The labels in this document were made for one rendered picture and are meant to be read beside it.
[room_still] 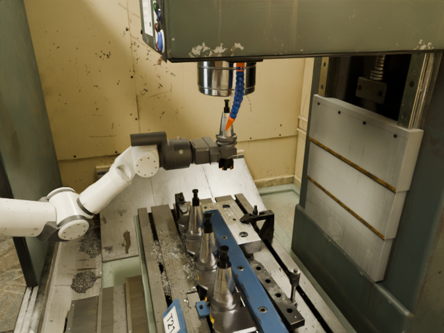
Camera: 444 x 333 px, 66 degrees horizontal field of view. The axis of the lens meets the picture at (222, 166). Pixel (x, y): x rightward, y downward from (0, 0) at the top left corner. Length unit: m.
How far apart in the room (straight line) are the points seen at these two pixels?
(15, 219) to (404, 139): 0.99
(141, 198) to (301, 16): 1.48
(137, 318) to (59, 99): 1.17
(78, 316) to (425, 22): 1.35
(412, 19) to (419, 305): 0.81
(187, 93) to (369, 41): 1.38
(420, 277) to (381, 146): 0.39
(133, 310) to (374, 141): 0.97
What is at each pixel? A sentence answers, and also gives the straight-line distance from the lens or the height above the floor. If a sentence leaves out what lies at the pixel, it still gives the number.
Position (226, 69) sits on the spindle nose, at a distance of 0.88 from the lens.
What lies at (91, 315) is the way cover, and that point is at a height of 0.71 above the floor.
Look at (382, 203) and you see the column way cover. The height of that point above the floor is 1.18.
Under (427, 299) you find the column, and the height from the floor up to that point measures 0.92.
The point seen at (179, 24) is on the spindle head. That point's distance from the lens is 0.59.
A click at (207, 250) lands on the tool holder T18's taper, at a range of 0.72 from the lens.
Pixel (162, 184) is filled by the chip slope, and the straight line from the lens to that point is 2.00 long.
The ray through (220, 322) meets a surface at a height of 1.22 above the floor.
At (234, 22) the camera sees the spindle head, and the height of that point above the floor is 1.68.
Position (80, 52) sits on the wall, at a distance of 1.92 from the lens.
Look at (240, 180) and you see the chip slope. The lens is 2.07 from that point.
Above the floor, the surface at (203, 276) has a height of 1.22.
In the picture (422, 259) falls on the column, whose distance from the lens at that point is 1.14.
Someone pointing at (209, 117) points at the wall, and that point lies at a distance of 2.05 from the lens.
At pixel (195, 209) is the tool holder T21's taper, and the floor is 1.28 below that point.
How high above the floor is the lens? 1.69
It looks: 24 degrees down
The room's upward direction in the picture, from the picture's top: straight up
